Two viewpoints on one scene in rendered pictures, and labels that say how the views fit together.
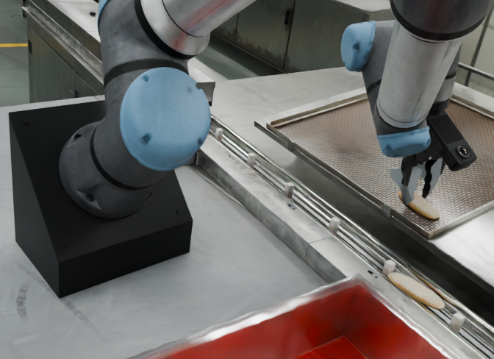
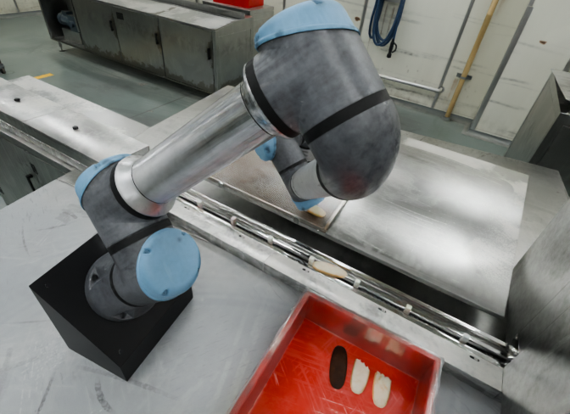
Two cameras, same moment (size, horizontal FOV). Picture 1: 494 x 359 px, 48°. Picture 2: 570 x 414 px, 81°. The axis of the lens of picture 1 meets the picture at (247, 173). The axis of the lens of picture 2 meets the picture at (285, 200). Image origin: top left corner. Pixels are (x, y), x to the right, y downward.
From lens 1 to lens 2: 0.33 m
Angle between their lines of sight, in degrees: 24
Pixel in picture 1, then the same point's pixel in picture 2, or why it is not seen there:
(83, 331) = (156, 399)
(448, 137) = not seen: hidden behind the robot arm
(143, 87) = (150, 260)
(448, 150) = not seen: hidden behind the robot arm
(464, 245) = (343, 229)
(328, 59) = (196, 65)
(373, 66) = (280, 159)
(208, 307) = (224, 336)
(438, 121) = not seen: hidden behind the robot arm
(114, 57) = (111, 235)
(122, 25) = (108, 210)
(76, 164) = (105, 302)
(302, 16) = (167, 37)
